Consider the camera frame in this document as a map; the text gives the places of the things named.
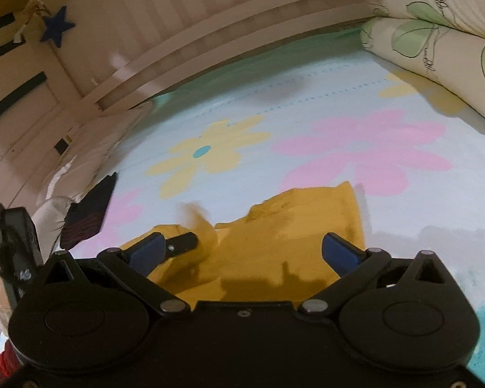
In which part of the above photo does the white wooden cabinet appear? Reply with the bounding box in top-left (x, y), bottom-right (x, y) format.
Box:
top-left (0, 0), bottom-right (90, 219)

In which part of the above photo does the white wooden bed rail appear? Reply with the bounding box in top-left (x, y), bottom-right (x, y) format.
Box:
top-left (24, 0), bottom-right (393, 112)

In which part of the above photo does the blue star decoration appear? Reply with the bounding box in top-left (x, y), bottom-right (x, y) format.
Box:
top-left (39, 6), bottom-right (77, 47)

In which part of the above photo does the yellow knitted garment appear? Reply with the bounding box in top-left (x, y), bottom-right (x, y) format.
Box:
top-left (119, 181), bottom-right (366, 304)

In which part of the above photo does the white folded blanket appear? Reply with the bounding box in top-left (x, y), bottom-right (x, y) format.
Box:
top-left (34, 101), bottom-right (156, 267)

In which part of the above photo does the cream duvet with green flowers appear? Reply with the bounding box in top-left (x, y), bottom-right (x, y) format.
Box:
top-left (360, 0), bottom-right (485, 130)

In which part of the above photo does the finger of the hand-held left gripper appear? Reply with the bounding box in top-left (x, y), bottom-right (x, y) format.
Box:
top-left (165, 232), bottom-right (199, 256)

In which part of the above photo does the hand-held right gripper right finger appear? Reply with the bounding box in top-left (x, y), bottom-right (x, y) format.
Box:
top-left (299, 233), bottom-right (453, 315)

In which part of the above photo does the dark garment with red stripes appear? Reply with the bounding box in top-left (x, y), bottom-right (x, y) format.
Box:
top-left (60, 172), bottom-right (118, 251)

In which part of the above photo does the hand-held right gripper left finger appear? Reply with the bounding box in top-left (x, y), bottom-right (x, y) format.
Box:
top-left (42, 232), bottom-right (189, 316)

